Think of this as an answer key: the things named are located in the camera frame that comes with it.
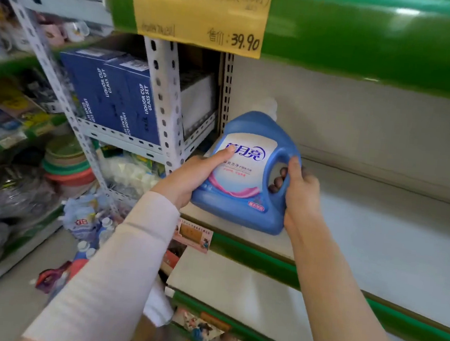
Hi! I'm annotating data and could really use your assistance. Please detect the person's left hand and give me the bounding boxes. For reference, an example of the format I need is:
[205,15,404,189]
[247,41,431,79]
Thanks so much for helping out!
[149,138,237,214]

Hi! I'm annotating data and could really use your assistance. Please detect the person's right hand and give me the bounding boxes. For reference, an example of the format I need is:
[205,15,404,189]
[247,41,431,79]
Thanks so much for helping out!
[263,154,330,243]

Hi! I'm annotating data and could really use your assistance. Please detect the blue laundry detergent bottle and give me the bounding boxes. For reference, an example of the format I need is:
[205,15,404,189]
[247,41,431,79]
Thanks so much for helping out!
[188,91,309,238]

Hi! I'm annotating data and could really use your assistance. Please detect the person's left forearm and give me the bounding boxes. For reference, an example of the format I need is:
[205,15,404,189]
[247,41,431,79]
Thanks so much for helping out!
[19,180,184,341]

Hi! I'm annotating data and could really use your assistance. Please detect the person's right forearm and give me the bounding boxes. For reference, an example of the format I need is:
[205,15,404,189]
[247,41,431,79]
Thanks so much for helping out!
[272,216,431,341]

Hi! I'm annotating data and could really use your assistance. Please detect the white carton box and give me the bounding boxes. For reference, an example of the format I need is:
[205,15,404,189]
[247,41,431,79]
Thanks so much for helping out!
[174,70,220,139]

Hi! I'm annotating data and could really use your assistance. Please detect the pink shelf label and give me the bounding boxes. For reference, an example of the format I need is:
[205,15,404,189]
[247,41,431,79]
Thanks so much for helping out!
[170,217,215,254]

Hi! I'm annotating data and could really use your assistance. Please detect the white perforated metal rack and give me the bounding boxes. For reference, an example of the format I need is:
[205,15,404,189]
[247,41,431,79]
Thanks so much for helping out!
[0,0,242,226]

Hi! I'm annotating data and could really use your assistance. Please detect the bag of white items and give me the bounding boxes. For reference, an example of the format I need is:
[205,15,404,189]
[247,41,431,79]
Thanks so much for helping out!
[96,154,168,203]

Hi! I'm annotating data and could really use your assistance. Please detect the blue glass set box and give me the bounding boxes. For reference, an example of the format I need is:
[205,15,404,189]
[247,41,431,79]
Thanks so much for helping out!
[53,44,127,131]
[96,54,169,147]

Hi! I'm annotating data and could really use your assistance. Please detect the white shelf with green edge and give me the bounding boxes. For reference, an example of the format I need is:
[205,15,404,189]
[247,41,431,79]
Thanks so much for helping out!
[167,146,450,341]

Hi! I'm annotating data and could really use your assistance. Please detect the low white shelf green edge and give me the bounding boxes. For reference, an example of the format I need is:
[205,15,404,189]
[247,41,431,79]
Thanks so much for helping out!
[159,245,334,341]

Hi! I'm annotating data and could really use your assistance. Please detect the cluster of clear plastic bottles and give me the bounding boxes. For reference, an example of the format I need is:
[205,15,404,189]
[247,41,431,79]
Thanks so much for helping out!
[57,190,122,263]

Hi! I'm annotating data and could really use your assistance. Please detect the large yellow price tag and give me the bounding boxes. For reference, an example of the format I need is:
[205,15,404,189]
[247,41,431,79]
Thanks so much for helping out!
[126,0,273,60]

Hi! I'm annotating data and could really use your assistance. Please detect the stack of coloured plastic bowls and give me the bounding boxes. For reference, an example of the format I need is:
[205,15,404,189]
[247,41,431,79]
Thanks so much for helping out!
[39,132,102,201]

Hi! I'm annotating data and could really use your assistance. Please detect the green-edged store shelf board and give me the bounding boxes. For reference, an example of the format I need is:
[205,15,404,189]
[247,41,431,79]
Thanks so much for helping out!
[96,0,450,100]

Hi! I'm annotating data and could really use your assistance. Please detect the white plastic bag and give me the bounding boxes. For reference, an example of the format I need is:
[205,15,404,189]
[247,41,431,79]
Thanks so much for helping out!
[142,273,178,329]

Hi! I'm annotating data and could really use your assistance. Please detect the orange shelf label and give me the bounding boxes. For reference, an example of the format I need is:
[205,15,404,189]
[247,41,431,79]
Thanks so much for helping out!
[198,311,233,333]

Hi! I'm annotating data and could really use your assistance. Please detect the floral print packages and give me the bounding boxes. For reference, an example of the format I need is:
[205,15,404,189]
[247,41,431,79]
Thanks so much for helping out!
[171,306,299,341]

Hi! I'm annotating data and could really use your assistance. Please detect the pink and white cups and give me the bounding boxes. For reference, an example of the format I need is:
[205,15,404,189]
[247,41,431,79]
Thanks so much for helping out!
[33,15,91,49]

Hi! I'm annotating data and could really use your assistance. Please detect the red and purple floor item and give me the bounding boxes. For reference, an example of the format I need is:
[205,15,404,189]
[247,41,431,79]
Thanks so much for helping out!
[34,254,90,298]

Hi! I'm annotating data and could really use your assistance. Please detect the green-edged side shelving unit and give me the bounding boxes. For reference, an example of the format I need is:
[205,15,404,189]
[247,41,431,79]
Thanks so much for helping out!
[0,0,119,326]

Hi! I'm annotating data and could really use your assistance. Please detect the plastic-wrapped dark cookware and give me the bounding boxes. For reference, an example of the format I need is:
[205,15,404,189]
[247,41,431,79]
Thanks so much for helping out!
[0,161,69,299]

